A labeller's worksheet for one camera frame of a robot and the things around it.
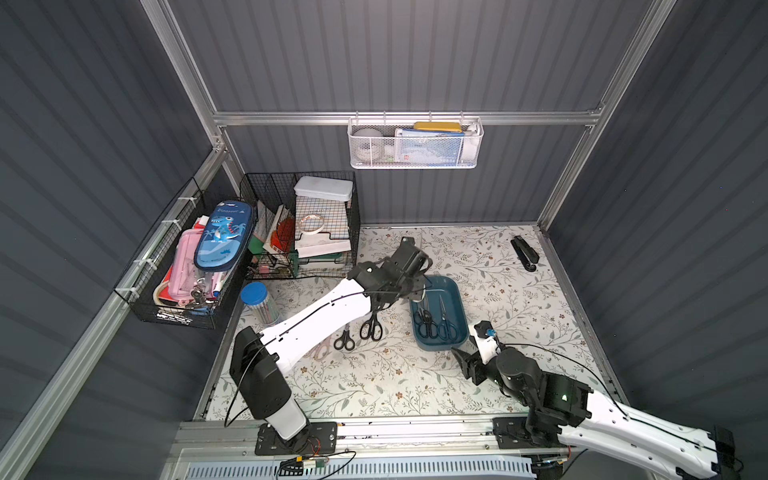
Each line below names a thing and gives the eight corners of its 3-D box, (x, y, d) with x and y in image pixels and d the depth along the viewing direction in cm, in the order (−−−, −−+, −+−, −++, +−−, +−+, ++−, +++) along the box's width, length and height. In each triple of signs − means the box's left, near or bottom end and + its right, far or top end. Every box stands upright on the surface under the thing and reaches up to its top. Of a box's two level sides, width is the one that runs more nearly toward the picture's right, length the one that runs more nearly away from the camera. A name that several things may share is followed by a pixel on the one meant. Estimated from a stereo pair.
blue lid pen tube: (267, 337, 92) (243, 307, 77) (261, 318, 96) (238, 286, 81) (286, 328, 94) (266, 297, 79) (280, 311, 98) (260, 278, 83)
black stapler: (525, 272, 108) (530, 265, 105) (508, 241, 118) (512, 234, 115) (539, 270, 109) (543, 263, 106) (521, 240, 119) (525, 232, 115)
